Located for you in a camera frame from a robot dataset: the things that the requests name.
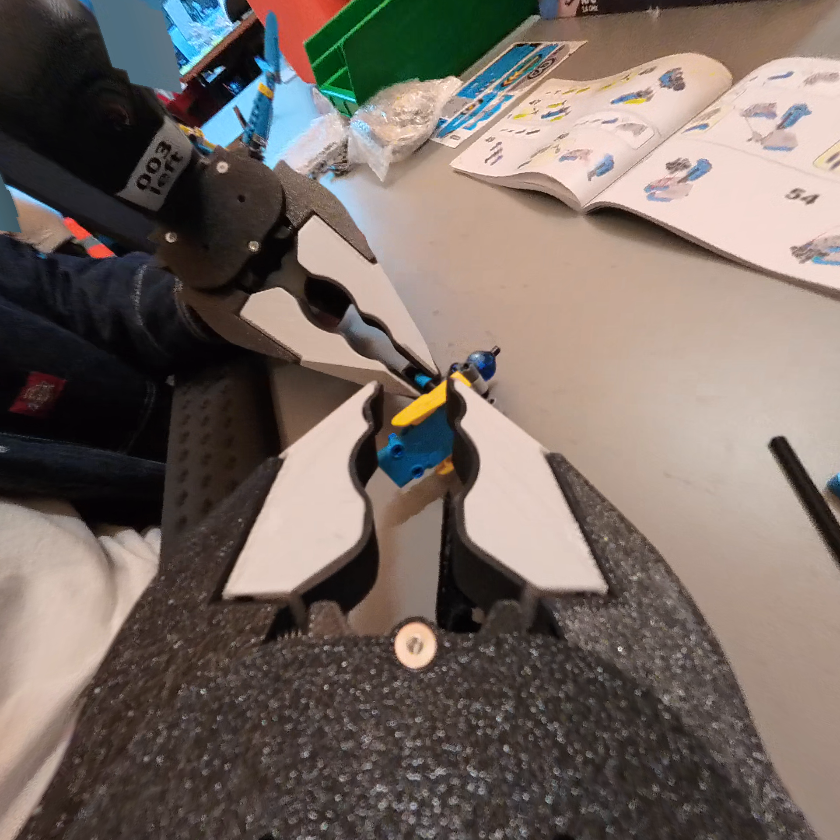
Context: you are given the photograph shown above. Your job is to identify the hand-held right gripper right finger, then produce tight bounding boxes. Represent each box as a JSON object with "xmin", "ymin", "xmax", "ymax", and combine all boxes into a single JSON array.
[{"xmin": 440, "ymin": 378, "xmax": 609, "ymax": 598}]

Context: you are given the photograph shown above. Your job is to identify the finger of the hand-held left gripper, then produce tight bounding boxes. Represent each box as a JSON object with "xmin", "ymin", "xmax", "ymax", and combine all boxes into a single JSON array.
[
  {"xmin": 241, "ymin": 287, "xmax": 421, "ymax": 397},
  {"xmin": 296, "ymin": 217, "xmax": 441, "ymax": 375}
]

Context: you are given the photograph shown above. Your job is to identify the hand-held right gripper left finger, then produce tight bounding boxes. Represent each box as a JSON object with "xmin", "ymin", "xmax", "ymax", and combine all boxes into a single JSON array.
[{"xmin": 224, "ymin": 381, "xmax": 384, "ymax": 602}]

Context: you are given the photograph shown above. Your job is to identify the blue yellow brick assembly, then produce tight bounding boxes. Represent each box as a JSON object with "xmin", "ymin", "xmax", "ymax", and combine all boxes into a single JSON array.
[{"xmin": 377, "ymin": 374, "xmax": 476, "ymax": 489}]

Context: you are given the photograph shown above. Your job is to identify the black grey gear assembly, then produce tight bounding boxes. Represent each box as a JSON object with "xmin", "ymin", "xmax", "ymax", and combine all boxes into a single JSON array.
[{"xmin": 447, "ymin": 344, "xmax": 502, "ymax": 401}]

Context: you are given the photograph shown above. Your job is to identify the grey desk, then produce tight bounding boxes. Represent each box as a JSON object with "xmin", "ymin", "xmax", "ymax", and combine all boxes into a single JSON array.
[{"xmin": 263, "ymin": 0, "xmax": 840, "ymax": 840}]

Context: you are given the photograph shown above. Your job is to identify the blue yellow toy robot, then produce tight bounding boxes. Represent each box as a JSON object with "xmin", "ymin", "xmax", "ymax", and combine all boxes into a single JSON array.
[{"xmin": 237, "ymin": 14, "xmax": 283, "ymax": 158}]

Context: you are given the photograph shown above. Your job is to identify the orange box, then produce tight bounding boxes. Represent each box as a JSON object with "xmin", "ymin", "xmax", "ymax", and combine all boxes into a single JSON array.
[{"xmin": 250, "ymin": 0, "xmax": 355, "ymax": 86}]

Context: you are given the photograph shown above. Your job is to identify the green box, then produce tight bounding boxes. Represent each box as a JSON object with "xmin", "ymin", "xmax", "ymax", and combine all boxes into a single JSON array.
[{"xmin": 305, "ymin": 0, "xmax": 539, "ymax": 116}]

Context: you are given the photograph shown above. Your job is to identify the blue sticker sheet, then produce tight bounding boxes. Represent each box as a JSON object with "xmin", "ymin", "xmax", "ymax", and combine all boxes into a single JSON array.
[{"xmin": 431, "ymin": 40, "xmax": 588, "ymax": 148}]

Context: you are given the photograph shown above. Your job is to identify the black bar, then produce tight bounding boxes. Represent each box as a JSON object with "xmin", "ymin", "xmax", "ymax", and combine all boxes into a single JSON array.
[{"xmin": 768, "ymin": 436, "xmax": 840, "ymax": 565}]

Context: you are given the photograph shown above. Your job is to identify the person's light trousers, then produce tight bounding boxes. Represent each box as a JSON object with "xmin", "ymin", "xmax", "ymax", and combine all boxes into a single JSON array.
[{"xmin": 0, "ymin": 497, "xmax": 165, "ymax": 840}]

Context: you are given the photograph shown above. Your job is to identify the open instruction booklet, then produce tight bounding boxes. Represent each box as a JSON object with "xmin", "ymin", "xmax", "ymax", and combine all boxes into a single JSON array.
[{"xmin": 451, "ymin": 53, "xmax": 840, "ymax": 296}]

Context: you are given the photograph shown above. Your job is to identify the dark blue toy box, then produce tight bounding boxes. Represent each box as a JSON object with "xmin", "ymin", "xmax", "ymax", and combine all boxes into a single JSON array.
[{"xmin": 539, "ymin": 0, "xmax": 736, "ymax": 21}]

